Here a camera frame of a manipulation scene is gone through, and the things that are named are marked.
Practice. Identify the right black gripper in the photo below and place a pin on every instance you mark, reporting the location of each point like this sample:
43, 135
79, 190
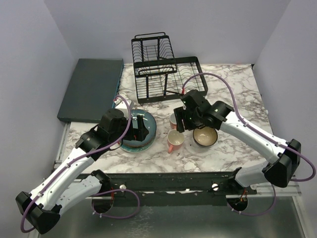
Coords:
178, 112

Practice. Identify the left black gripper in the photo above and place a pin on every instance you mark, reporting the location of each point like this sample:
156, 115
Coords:
140, 133

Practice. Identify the printed salmon coffee mug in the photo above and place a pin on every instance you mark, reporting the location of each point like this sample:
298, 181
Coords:
172, 121

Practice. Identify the plain pink mug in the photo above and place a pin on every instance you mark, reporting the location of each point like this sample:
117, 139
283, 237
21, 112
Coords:
175, 140

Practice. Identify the black wire dish rack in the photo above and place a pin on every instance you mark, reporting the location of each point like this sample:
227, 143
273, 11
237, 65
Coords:
159, 75

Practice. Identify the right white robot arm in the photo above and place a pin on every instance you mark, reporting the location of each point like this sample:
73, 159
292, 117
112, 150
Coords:
280, 155

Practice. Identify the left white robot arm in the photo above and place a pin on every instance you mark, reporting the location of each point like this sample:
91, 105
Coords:
43, 206

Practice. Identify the blue glazed floral plate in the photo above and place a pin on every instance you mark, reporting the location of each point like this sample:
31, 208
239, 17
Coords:
149, 121

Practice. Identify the teal patterned bottom plate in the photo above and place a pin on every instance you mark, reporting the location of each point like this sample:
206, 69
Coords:
131, 150

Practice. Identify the dark bowl beige inside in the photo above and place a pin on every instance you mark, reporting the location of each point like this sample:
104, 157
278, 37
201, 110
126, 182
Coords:
205, 137

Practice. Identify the dark grey flat box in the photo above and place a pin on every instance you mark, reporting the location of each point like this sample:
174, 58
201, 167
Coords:
90, 93

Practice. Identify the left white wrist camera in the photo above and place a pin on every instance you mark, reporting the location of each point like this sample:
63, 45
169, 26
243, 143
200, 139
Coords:
120, 105

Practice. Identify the black mounting rail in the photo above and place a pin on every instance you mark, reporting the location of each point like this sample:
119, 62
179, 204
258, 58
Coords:
171, 189

